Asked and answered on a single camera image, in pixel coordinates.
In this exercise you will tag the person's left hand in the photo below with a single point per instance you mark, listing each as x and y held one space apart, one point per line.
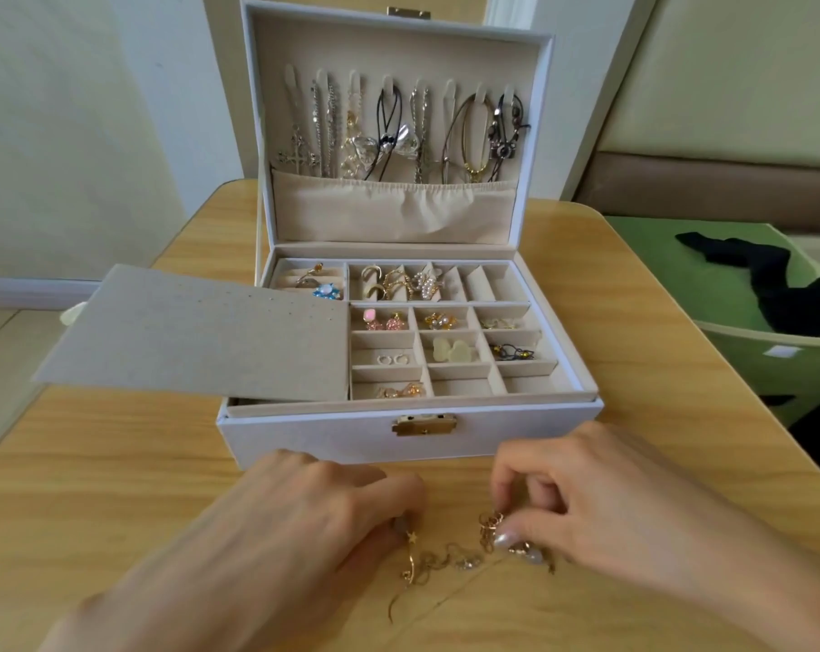
268 563

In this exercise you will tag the person's right hand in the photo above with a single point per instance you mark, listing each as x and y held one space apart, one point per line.
614 502

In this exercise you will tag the small earrings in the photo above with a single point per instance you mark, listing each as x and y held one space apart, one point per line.
444 557

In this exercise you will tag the white heart earring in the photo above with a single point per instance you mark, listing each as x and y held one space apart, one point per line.
454 350

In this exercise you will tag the beige earring panel flap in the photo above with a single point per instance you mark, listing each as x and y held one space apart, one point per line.
186 332

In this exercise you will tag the gold pink earring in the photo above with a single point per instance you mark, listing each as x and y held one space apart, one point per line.
394 322

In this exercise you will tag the white jewelry box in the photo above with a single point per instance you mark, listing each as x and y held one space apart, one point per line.
403 169

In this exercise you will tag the black cloth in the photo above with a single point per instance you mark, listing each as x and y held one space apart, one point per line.
791 292

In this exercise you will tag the beige padded wall panel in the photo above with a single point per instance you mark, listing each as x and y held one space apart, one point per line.
736 81

